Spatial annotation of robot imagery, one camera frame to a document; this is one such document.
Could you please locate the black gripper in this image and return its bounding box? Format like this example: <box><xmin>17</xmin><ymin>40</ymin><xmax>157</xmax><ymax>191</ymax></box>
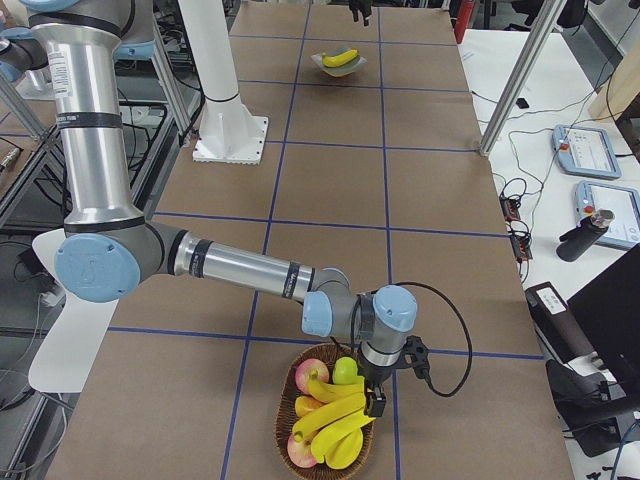
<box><xmin>358</xmin><ymin>355</ymin><xmax>400</xmax><ymax>417</ymax></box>
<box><xmin>348</xmin><ymin>0</ymin><xmax>373</xmax><ymax>25</ymax></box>

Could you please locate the grey square plate orange rim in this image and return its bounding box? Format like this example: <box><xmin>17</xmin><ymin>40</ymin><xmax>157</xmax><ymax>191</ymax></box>
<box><xmin>311</xmin><ymin>47</ymin><xmax>367</xmax><ymax>78</ymax></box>

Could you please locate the woven wicker fruit basket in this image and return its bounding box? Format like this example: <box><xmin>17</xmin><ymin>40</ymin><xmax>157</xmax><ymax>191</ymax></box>
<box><xmin>275</xmin><ymin>344</ymin><xmax>374</xmax><ymax>479</ymax></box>

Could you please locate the green apple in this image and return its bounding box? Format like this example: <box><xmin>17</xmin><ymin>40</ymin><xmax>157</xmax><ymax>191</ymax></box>
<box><xmin>332</xmin><ymin>356</ymin><xmax>358</xmax><ymax>385</ymax></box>

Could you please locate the orange fruit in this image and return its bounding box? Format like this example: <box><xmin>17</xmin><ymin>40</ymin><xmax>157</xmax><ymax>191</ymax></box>
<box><xmin>294</xmin><ymin>395</ymin><xmax>324</xmax><ymax>418</ymax></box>

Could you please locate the red apple upper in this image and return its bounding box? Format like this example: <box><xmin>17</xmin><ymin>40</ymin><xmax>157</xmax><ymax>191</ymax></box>
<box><xmin>295</xmin><ymin>358</ymin><xmax>330</xmax><ymax>395</ymax></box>

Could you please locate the red apple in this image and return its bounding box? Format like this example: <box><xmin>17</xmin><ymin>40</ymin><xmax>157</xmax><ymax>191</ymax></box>
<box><xmin>287</xmin><ymin>434</ymin><xmax>317</xmax><ymax>469</ymax></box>
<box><xmin>295</xmin><ymin>358</ymin><xmax>330</xmax><ymax>395</ymax></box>

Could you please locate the red apple lower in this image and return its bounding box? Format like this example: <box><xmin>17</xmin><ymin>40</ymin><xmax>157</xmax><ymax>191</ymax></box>
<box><xmin>287</xmin><ymin>434</ymin><xmax>317</xmax><ymax>469</ymax></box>

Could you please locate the red cylinder tube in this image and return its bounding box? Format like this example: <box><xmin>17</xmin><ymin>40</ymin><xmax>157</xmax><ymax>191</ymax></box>
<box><xmin>454</xmin><ymin>0</ymin><xmax>476</xmax><ymax>44</ymax></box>

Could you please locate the black box white label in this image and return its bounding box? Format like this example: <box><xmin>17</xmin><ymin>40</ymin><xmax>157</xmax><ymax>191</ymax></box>
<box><xmin>525</xmin><ymin>282</ymin><xmax>604</xmax><ymax>369</ymax></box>

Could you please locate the black monitor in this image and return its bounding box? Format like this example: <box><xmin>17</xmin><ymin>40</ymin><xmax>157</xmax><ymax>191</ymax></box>
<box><xmin>568</xmin><ymin>246</ymin><xmax>639</xmax><ymax>394</ymax></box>

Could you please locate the blue teach pendant far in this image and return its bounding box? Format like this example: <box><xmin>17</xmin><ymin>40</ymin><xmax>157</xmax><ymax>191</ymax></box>
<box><xmin>552</xmin><ymin>124</ymin><xmax>622</xmax><ymax>180</ymax></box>

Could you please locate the blue teach pendant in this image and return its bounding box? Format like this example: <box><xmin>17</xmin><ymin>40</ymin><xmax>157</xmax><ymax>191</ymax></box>
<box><xmin>552</xmin><ymin>124</ymin><xmax>622</xmax><ymax>180</ymax></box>
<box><xmin>572</xmin><ymin>179</ymin><xmax>640</xmax><ymax>251</ymax></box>

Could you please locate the blue teach pendant near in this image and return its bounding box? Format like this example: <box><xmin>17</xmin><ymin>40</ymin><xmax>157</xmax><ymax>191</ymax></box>
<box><xmin>572</xmin><ymin>179</ymin><xmax>640</xmax><ymax>251</ymax></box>

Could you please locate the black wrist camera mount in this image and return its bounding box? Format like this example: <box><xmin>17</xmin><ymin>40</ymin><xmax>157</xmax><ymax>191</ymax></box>
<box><xmin>398</xmin><ymin>335</ymin><xmax>430</xmax><ymax>380</ymax></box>

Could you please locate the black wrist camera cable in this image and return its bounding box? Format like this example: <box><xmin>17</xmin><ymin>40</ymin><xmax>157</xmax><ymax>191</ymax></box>
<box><xmin>349</xmin><ymin>282</ymin><xmax>474</xmax><ymax>398</ymax></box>

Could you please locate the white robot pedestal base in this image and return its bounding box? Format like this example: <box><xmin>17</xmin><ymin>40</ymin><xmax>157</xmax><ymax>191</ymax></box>
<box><xmin>179</xmin><ymin>0</ymin><xmax>269</xmax><ymax>165</ymax></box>

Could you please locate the aluminium frame post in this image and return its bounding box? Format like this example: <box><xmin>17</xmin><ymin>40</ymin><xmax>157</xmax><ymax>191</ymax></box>
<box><xmin>479</xmin><ymin>0</ymin><xmax>566</xmax><ymax>157</ymax></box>

